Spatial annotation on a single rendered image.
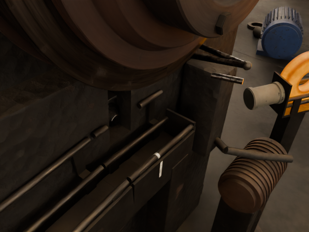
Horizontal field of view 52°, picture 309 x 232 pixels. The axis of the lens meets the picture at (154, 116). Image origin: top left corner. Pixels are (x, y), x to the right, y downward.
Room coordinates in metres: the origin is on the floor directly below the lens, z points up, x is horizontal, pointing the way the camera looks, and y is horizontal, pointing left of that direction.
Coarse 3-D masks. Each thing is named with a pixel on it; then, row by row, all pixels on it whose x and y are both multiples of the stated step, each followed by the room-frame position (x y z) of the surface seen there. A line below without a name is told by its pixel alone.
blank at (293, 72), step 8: (304, 56) 0.75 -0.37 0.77; (288, 64) 0.75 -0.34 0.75; (296, 64) 0.73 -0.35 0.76; (304, 64) 0.73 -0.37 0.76; (288, 72) 0.73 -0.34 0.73; (296, 72) 0.72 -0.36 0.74; (304, 72) 0.73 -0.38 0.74; (288, 80) 0.72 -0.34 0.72; (296, 80) 0.73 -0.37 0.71; (296, 88) 0.73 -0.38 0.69; (304, 88) 0.76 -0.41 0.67
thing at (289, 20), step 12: (276, 12) 2.54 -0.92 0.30; (288, 12) 2.47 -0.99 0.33; (264, 24) 2.44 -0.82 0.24; (276, 24) 2.26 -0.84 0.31; (288, 24) 2.23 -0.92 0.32; (300, 24) 2.36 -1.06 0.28; (264, 36) 2.27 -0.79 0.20; (276, 36) 2.23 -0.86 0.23; (288, 36) 2.21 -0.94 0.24; (300, 36) 2.21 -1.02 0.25; (264, 48) 2.27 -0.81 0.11; (276, 48) 2.22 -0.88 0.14; (288, 48) 2.20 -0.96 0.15
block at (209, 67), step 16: (192, 64) 0.62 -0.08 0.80; (208, 64) 0.62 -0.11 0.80; (192, 80) 0.61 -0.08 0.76; (208, 80) 0.58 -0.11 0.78; (192, 96) 0.60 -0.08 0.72; (208, 96) 0.58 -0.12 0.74; (224, 96) 0.59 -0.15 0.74; (192, 112) 0.60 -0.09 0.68; (208, 112) 0.58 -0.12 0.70; (224, 112) 0.61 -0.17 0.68; (208, 128) 0.57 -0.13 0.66; (208, 144) 0.57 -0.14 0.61
